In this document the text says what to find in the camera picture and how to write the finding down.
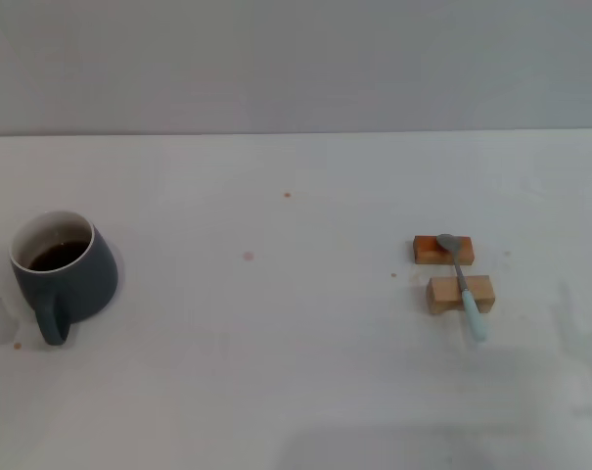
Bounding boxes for light notched wooden block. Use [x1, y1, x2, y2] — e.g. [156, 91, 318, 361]
[426, 274, 496, 316]

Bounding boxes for dark grey ceramic cup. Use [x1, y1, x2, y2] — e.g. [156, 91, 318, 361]
[8, 210, 120, 347]

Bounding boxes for orange stained wooden block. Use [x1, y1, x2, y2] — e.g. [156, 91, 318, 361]
[412, 235, 475, 266]

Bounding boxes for blue handled metal spoon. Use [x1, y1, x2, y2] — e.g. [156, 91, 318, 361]
[435, 233, 488, 343]

